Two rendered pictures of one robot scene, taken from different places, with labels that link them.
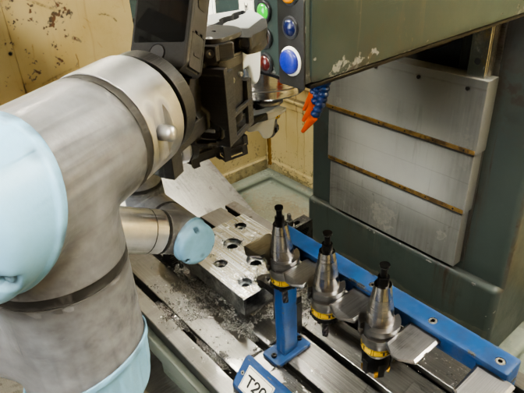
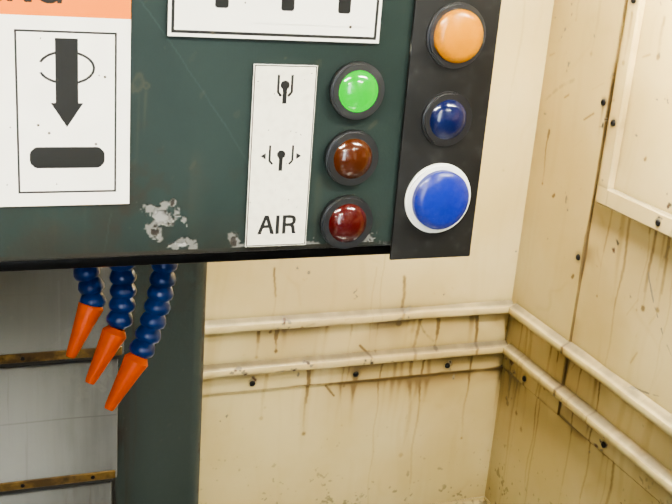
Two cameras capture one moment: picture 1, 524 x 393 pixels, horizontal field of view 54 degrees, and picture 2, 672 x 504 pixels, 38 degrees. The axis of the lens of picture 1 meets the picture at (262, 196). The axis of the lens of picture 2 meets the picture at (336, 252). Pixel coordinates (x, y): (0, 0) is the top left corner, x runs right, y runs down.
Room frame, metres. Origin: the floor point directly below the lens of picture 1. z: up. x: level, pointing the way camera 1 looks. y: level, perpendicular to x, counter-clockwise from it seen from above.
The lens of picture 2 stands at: (0.53, 0.42, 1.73)
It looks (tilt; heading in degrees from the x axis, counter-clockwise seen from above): 18 degrees down; 287
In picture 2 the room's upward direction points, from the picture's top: 5 degrees clockwise
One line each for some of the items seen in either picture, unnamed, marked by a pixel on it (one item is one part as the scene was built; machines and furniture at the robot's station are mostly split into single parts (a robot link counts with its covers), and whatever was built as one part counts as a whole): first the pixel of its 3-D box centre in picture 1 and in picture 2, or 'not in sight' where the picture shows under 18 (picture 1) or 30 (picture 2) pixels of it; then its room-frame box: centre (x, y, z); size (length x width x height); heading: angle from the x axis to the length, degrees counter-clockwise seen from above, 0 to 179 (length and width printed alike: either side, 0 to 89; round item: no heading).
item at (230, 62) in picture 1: (182, 91); not in sight; (0.37, 0.06, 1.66); 0.12 x 0.08 x 0.09; 159
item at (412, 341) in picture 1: (409, 345); not in sight; (0.53, -0.20, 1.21); 0.07 x 0.05 x 0.01; 129
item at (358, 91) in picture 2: (263, 11); (357, 91); (0.66, -0.01, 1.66); 0.02 x 0.01 x 0.02; 39
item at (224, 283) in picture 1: (243, 259); not in sight; (1.08, 0.06, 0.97); 0.29 x 0.23 x 0.05; 39
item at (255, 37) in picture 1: (237, 39); not in sight; (0.42, 0.01, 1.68); 0.09 x 0.05 x 0.02; 159
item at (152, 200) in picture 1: (151, 209); not in sight; (0.82, 0.21, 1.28); 0.11 x 0.08 x 0.11; 38
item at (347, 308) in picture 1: (351, 306); not in sight; (0.61, -0.13, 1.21); 0.07 x 0.05 x 0.01; 129
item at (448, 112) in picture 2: (289, 27); (447, 119); (0.62, -0.04, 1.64); 0.02 x 0.01 x 0.02; 39
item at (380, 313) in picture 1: (381, 301); not in sight; (0.57, -0.17, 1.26); 0.04 x 0.04 x 0.07
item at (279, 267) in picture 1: (282, 259); not in sight; (0.74, -0.03, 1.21); 0.06 x 0.06 x 0.03
